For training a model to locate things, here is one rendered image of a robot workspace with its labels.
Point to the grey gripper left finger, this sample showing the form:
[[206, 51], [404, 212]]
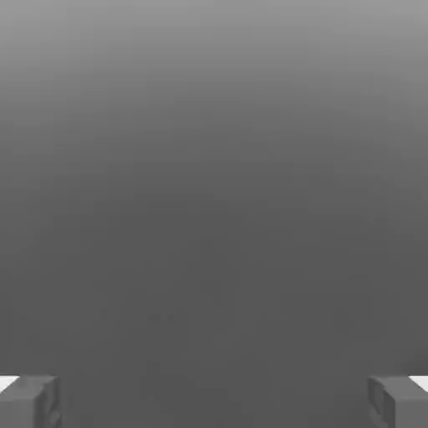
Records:
[[23, 406]]

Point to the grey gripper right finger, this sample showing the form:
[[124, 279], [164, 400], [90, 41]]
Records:
[[406, 406]]

